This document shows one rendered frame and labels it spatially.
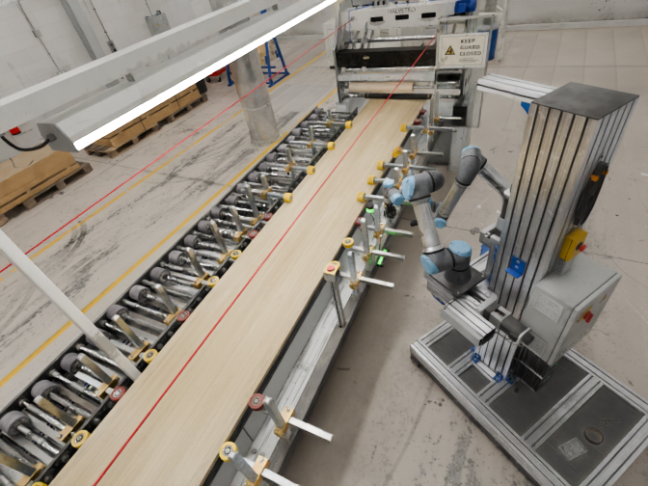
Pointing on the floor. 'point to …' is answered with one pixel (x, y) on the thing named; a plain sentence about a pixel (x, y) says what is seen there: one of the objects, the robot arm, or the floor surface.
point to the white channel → (116, 67)
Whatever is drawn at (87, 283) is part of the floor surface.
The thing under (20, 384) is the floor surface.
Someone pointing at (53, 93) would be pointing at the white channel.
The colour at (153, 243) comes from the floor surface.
